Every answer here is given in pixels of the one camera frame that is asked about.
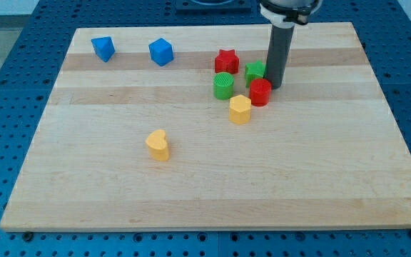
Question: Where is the red star block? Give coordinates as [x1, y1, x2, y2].
[214, 49, 240, 74]

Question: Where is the green star block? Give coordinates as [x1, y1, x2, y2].
[245, 60, 265, 88]

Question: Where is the yellow hexagon block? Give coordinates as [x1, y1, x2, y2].
[229, 95, 251, 125]

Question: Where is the green cylinder block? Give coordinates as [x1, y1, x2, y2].
[213, 72, 234, 100]

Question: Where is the yellow heart block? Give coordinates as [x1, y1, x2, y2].
[146, 129, 170, 161]

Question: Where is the wooden board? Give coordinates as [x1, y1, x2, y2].
[0, 22, 411, 232]

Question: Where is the red cylinder block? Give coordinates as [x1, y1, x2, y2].
[249, 79, 272, 106]

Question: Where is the blue cube block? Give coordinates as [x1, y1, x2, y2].
[148, 38, 174, 66]

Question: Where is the blue triangular prism block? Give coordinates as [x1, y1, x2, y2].
[91, 36, 115, 62]

